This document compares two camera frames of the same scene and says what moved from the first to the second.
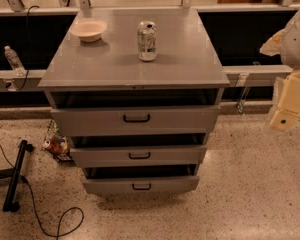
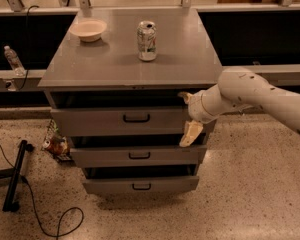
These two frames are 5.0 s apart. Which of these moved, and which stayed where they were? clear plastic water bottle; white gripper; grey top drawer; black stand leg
Moved: white gripper
Stayed: black stand leg; grey top drawer; clear plastic water bottle
